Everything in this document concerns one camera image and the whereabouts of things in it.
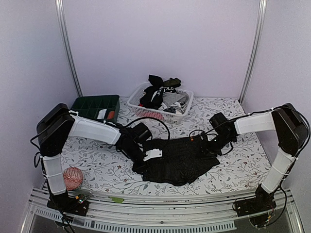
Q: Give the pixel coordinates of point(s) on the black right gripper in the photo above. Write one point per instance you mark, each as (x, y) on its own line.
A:
(207, 149)

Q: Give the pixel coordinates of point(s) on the small orange object in tray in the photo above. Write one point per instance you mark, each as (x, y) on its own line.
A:
(111, 115)

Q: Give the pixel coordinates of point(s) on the right robot arm white sleeves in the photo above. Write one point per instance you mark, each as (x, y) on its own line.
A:
(284, 132)

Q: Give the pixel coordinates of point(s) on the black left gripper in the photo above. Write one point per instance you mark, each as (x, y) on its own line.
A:
(139, 169)

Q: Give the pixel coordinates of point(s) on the left robot arm white sleeves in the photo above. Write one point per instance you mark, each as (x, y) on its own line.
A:
(60, 123)

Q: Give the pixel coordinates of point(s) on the right aluminium frame post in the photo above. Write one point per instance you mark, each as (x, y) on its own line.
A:
(254, 50)

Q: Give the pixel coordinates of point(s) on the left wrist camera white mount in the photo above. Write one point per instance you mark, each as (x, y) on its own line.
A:
(151, 154)

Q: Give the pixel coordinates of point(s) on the red patterned bowl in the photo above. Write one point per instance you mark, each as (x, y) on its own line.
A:
(73, 178)

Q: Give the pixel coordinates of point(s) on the robot arm white sleeves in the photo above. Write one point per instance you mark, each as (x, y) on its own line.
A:
(60, 123)
(284, 132)

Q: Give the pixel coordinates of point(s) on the grey underwear in basket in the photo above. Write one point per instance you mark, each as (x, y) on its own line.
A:
(174, 103)

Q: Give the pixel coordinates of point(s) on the black underwear in basket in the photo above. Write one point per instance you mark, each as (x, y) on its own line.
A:
(153, 95)

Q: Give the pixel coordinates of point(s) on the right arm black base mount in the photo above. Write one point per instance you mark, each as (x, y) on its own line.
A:
(260, 203)

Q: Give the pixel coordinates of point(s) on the green compartment tray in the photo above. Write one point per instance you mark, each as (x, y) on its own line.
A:
(89, 106)

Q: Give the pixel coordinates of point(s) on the left aluminium frame post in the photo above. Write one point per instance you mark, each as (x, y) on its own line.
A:
(65, 37)

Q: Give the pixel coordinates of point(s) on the green tape scrap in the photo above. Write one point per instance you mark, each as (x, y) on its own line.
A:
(116, 199)

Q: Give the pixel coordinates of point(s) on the white underwear with black trim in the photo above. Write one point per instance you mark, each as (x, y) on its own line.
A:
(101, 114)

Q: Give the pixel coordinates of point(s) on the aluminium front table rail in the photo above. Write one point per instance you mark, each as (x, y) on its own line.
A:
(163, 214)

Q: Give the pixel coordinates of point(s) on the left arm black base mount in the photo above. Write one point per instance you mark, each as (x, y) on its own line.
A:
(77, 205)

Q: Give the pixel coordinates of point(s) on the aluminium frame post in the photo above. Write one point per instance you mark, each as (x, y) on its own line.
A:
(65, 37)
(254, 50)

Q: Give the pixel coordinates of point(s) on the black pinstriped underwear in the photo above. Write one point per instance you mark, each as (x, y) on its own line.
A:
(183, 160)

